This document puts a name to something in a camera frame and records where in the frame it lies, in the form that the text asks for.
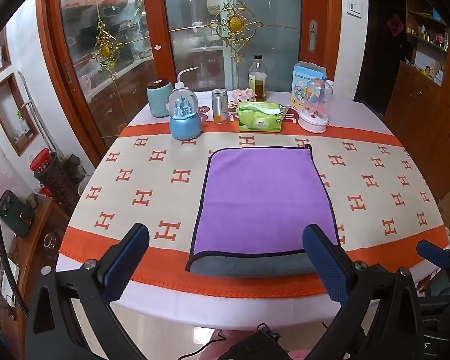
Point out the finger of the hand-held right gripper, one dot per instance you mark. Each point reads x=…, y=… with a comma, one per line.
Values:
x=433, y=252

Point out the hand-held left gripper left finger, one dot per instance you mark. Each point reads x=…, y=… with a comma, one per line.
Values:
x=122, y=270

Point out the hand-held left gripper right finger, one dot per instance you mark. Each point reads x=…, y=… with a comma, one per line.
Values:
x=326, y=266

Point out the purple towel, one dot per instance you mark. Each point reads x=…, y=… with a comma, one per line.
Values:
x=262, y=195

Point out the clear glass jar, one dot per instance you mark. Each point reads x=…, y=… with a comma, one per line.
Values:
x=52, y=242

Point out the wooden side cabinet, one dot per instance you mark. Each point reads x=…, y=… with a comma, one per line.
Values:
x=33, y=255

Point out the orange beige printed tablecloth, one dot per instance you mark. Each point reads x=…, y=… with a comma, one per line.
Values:
x=142, y=180

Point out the red-lidded dark jar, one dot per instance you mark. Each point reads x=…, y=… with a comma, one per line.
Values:
x=56, y=183

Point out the dark green case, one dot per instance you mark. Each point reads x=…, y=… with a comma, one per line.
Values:
x=15, y=212

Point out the pink domed toy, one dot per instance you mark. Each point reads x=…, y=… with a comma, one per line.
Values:
x=313, y=120

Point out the blue snow globe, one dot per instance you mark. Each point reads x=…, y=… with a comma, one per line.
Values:
x=183, y=127

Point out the wooden shelf cabinet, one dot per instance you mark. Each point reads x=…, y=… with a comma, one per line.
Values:
x=427, y=93

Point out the green tissue pack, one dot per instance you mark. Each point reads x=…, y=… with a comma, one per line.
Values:
x=258, y=122

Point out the teal canister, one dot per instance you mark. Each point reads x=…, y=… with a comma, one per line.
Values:
x=157, y=97

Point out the blue carton box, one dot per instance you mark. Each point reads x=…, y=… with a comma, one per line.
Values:
x=302, y=82

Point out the metal-capped glass jar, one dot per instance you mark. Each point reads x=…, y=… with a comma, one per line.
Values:
x=220, y=108

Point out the pink pig figurine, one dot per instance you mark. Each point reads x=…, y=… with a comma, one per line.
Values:
x=243, y=94

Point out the clear oil bottle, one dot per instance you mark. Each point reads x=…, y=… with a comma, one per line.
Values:
x=257, y=86

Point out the white squeeze bottle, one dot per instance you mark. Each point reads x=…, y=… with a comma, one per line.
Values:
x=180, y=80

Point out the gold door ornament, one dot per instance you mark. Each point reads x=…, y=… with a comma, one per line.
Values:
x=105, y=50
x=235, y=22

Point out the red paper decoration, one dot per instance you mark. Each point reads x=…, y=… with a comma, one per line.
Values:
x=395, y=24

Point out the wooden wall niche frame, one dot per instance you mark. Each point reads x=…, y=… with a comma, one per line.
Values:
x=13, y=114

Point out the white light switch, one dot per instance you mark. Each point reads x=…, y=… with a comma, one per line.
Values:
x=354, y=6

